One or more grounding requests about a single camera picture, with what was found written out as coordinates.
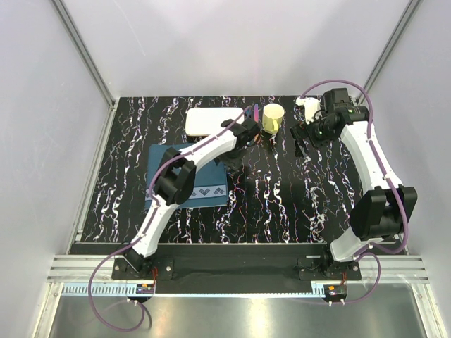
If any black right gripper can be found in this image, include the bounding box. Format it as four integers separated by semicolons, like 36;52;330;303
289;112;337;158

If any blue patterned cloth placemat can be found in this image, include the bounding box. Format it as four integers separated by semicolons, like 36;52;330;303
144;143;228;211

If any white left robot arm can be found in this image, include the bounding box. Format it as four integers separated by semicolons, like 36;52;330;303
121;119;260;279

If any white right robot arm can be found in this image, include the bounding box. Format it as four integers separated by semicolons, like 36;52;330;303
290;88;418;280

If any yellow mug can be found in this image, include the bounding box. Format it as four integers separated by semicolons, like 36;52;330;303
262;103;285;134

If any white rectangular plate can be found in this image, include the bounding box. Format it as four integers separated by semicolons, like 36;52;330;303
185;107;243;137

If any blue small fork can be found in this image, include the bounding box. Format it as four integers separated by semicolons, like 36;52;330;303
245;108;254;146

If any pink orange knife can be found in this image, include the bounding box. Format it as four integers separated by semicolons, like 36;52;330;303
253;104;261;145

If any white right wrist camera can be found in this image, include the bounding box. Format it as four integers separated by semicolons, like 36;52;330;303
295;97;321;124

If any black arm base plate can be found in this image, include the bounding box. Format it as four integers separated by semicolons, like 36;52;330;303
112;243;362;281

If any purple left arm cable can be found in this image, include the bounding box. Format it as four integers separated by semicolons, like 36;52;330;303
86;118;254;334

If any right aluminium frame post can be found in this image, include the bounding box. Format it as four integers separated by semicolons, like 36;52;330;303
364;0;423;92

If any aluminium frame post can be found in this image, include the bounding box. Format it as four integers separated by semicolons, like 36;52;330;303
49;0;119;106
364;0;423;92

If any aluminium front rail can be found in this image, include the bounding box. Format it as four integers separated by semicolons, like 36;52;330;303
48;255;428;284

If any grey cable duct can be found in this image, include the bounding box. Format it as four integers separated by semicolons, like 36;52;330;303
62;282;347;298

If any left aluminium frame post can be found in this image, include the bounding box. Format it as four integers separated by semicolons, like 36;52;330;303
49;0;119;106

